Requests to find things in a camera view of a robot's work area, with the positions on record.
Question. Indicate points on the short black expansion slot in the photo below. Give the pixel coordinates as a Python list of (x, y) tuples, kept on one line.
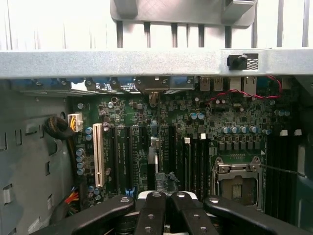
[(143, 138)]

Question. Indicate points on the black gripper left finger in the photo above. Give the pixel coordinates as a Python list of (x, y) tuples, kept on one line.
[(151, 215)]

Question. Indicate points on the black RAM slot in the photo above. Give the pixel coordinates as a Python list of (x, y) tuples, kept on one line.
[(287, 195), (278, 193), (209, 151), (194, 166), (202, 166), (270, 191), (294, 156), (187, 140)]

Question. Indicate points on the black open PC case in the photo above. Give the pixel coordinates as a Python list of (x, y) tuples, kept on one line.
[(122, 63)]

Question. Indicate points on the grey power supply unit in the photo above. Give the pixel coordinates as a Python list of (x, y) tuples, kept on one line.
[(24, 147)]

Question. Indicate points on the white expansion slot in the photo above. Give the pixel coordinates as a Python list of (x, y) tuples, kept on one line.
[(97, 156)]

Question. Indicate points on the green motherboard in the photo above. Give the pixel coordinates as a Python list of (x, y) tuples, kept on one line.
[(220, 115)]

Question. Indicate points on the white power connector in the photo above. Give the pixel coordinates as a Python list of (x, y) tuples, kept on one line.
[(74, 122)]

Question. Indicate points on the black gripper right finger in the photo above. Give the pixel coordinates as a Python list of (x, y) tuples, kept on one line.
[(188, 215)]

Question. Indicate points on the black intrusion switch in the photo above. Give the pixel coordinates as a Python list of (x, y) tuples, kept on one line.
[(236, 61)]

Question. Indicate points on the metal CPU socket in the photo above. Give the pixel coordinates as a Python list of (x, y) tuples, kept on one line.
[(234, 171)]

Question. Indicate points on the long black expansion slot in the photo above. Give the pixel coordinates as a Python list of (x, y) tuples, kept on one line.
[(172, 151), (129, 159), (114, 161)]

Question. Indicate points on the thin socket locking lever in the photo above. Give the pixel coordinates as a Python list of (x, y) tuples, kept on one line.
[(283, 171)]

